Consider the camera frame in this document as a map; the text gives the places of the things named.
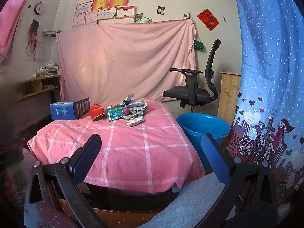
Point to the person's leg in jeans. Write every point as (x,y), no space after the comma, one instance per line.
(185,204)

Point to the wooden cabinet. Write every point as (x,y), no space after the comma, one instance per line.
(228,95)

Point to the white plastic case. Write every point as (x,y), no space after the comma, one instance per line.
(133,122)

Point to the pile of newspapers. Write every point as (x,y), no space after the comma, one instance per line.
(45,71)

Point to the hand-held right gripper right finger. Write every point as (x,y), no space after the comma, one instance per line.
(213,156)

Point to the black office chair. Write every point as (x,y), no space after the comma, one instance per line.
(190,95)

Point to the pink hanging sheet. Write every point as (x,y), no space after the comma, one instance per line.
(123,59)

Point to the small wall photo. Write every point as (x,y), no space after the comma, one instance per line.
(160,10)

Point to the white wall calendar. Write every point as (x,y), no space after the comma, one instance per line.
(40,52)

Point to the green wall pictures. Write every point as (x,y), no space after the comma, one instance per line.
(142,19)

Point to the round wall clock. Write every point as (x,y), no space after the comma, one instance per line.
(39,8)

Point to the red tassel wall ornament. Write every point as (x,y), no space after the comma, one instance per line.
(33,30)

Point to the blue cardboard box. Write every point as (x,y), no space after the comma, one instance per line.
(64,111)

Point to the blue printed curtain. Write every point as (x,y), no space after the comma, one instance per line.
(266,52)

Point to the pink checked bedsheet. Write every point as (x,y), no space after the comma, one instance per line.
(142,152)

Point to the green hanging purse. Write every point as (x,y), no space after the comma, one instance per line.
(199,45)

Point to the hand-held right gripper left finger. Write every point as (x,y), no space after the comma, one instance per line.
(87,156)

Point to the wooden shelf unit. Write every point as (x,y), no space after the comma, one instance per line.
(35,85)

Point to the pink curtain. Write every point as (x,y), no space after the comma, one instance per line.
(11,23)

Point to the red diamond wall poster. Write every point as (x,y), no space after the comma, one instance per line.
(207,19)

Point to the brown booklet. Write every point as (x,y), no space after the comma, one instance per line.
(129,116)

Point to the blue plastic bucket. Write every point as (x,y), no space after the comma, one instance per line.
(197,133)

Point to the red cloth pouch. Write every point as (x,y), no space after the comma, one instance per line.
(96,111)

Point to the group of wall certificates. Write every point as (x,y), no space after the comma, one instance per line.
(106,4)

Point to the grey printed paper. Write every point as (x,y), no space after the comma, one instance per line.
(139,104)

